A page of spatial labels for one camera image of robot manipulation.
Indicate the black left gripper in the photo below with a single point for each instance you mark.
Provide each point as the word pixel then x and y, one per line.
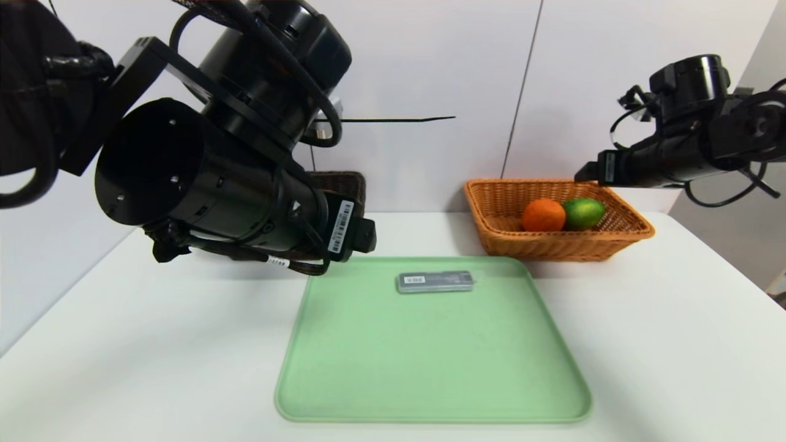
pixel 342 228

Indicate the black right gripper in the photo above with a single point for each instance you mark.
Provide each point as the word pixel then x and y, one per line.
pixel 608 167

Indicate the green lime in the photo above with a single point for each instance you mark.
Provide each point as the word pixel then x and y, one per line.
pixel 584 212

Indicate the orange fruit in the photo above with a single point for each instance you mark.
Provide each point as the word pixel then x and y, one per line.
pixel 543 215

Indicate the grey case with barcode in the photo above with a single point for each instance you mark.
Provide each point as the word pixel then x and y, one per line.
pixel 436 282

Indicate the orange wicker basket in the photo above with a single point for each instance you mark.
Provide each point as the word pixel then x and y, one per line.
pixel 552 242

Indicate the light green plastic tray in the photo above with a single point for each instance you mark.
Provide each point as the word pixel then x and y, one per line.
pixel 430 356

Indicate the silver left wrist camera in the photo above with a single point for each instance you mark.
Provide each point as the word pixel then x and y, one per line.
pixel 328 120

